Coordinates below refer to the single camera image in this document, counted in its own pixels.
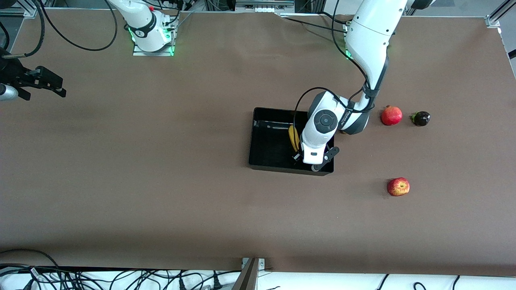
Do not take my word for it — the aluminium profile post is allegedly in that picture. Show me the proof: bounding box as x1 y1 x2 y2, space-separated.
232 258 260 290

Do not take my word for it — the black rectangular plastic box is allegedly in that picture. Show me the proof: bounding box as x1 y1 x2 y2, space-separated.
248 107 335 176

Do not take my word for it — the brown paper table cover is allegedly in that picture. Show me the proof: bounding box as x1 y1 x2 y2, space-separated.
0 8 516 278

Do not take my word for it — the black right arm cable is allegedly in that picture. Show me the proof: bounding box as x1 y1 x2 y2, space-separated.
0 0 46 59

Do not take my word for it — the long black looping cable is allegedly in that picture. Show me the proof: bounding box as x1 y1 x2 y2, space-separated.
38 0 118 52

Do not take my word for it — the dark purple mangosteen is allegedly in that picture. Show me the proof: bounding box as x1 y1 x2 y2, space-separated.
410 111 431 127

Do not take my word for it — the white power strip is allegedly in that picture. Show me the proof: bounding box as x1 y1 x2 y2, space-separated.
235 0 295 13

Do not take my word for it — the red yellow apple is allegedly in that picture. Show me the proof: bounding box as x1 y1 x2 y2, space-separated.
387 177 410 197

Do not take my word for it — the yellow banana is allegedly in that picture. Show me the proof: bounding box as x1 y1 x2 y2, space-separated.
287 125 301 153

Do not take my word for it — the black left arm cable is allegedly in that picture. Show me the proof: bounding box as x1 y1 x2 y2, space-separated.
293 8 390 153

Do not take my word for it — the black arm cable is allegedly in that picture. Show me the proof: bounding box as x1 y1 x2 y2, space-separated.
0 0 46 59
293 8 390 153

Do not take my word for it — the aluminium frame profile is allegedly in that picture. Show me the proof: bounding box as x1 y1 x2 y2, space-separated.
12 0 40 19
486 0 516 29

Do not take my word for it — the red pomegranate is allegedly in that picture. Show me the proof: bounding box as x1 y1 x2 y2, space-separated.
381 105 403 126

